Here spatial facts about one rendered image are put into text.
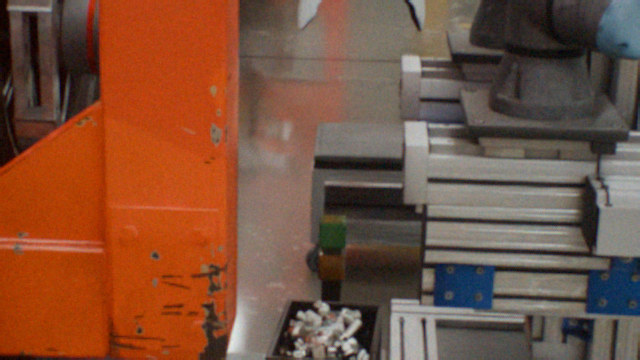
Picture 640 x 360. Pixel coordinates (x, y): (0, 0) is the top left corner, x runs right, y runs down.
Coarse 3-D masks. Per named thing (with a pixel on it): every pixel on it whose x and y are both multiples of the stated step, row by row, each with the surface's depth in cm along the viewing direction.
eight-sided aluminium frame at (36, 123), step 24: (24, 0) 194; (48, 0) 194; (24, 24) 196; (48, 24) 195; (24, 48) 197; (48, 48) 196; (24, 72) 197; (48, 72) 197; (24, 96) 198; (48, 96) 198; (24, 120) 199; (48, 120) 199; (24, 144) 202
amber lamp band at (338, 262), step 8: (320, 248) 193; (320, 256) 190; (328, 256) 190; (336, 256) 190; (344, 256) 190; (320, 264) 190; (328, 264) 190; (336, 264) 190; (344, 264) 190; (320, 272) 191; (328, 272) 190; (336, 272) 190; (344, 272) 191
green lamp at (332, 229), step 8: (328, 216) 191; (336, 216) 191; (344, 216) 192; (320, 224) 189; (328, 224) 188; (336, 224) 188; (344, 224) 188; (320, 232) 189; (328, 232) 189; (336, 232) 189; (344, 232) 189; (320, 240) 189; (328, 240) 189; (336, 240) 189; (344, 240) 189; (336, 248) 190
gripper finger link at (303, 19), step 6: (300, 0) 145; (306, 0) 145; (312, 0) 144; (318, 0) 145; (300, 6) 145; (306, 6) 145; (312, 6) 145; (300, 12) 145; (306, 12) 145; (312, 12) 145; (300, 18) 145; (306, 18) 145; (312, 18) 145; (300, 24) 145; (306, 24) 145
